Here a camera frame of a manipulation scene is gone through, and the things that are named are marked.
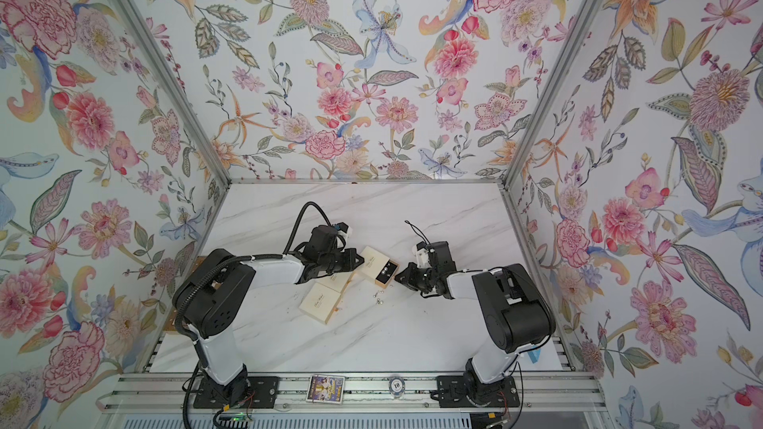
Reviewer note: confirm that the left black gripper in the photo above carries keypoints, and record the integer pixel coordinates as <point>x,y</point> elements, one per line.
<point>349,257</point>

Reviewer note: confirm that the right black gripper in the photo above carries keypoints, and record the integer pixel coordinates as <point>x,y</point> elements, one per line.
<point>411,270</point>

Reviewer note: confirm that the cream drawer jewelry box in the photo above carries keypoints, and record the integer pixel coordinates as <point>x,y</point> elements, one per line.
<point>320,303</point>

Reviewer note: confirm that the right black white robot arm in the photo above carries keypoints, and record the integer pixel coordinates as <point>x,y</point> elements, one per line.
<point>517,318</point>

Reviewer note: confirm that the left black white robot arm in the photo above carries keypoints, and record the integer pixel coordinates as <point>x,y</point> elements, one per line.
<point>208,301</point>

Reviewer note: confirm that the blue triangular block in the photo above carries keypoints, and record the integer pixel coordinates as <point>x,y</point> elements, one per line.
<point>534,355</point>

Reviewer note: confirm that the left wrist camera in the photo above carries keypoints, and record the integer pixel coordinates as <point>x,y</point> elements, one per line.
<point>344,229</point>

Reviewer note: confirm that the round silver knob on rail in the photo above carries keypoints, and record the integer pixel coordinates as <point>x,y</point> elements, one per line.
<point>396,386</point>

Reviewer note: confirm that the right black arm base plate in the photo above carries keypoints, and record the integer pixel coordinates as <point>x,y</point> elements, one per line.
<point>459,391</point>

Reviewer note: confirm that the colourful card on rail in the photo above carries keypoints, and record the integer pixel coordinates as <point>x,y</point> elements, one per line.
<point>328,389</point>

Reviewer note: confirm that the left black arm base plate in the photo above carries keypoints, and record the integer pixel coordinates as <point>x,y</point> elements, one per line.
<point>252,392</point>

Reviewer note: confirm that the aluminium front rail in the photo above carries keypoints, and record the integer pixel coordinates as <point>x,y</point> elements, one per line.
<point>540,391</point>

